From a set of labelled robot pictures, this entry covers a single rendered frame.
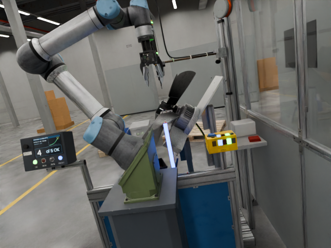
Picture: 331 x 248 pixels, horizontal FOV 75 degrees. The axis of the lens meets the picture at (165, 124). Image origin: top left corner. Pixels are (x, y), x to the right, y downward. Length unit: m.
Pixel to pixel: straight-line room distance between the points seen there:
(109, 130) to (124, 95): 8.20
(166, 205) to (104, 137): 0.35
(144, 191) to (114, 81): 8.40
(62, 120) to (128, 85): 3.02
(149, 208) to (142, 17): 0.77
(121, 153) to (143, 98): 8.06
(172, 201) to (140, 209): 0.12
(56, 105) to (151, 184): 8.87
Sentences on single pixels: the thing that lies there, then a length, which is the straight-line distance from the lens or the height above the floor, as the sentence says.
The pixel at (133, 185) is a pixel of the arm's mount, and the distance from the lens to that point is 0.88.
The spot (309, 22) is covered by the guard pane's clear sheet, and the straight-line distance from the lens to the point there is 1.22.
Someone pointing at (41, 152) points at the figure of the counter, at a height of 1.16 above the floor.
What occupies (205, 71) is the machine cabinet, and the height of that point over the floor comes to 1.23.
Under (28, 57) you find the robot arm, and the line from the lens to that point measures 1.00.
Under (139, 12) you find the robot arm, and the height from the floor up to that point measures 1.73.
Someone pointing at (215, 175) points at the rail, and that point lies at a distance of 1.34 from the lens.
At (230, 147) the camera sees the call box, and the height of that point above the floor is 1.00.
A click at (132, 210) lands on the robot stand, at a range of 0.89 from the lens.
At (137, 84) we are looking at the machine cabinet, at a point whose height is 1.18.
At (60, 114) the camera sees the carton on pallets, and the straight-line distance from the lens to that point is 9.67.
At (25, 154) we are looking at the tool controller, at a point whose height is 1.17.
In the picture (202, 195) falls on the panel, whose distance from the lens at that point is 1.41.
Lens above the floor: 1.47
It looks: 13 degrees down
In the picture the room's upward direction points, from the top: 11 degrees counter-clockwise
